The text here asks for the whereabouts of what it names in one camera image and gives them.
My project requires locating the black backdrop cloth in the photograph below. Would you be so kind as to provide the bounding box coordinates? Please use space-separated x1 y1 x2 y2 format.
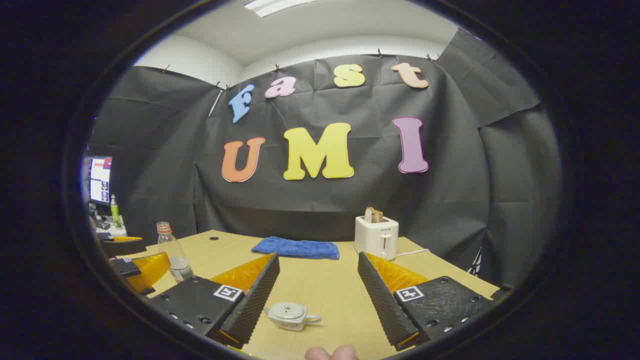
87 27 563 288

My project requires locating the blue towel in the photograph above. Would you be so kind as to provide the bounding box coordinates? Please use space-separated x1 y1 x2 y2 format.
251 236 341 261

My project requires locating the small white side table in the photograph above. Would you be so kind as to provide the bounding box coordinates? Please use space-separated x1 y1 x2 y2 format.
95 220 129 239

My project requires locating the clear plastic water bottle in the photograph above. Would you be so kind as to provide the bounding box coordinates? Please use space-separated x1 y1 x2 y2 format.
156 221 194 284

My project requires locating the white teacup lid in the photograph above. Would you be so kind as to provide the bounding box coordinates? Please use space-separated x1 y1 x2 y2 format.
273 302 306 321

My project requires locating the green bottle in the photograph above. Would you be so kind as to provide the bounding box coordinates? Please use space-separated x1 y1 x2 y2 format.
109 194 123 229

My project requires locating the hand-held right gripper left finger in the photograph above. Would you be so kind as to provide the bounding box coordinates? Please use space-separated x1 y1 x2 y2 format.
147 252 281 350

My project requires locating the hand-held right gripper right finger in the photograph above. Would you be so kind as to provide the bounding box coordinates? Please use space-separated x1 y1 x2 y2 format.
357 251 501 352

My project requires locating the ceiling light panel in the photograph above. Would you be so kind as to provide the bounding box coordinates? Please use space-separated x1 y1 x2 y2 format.
244 0 321 18

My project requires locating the white toaster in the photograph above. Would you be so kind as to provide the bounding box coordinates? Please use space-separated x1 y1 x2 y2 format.
354 215 400 261

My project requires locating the white ceramic teacup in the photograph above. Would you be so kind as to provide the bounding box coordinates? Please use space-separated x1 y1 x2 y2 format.
263 302 323 332

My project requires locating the computer monitor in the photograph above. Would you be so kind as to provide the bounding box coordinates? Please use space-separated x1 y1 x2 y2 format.
86 155 114 206

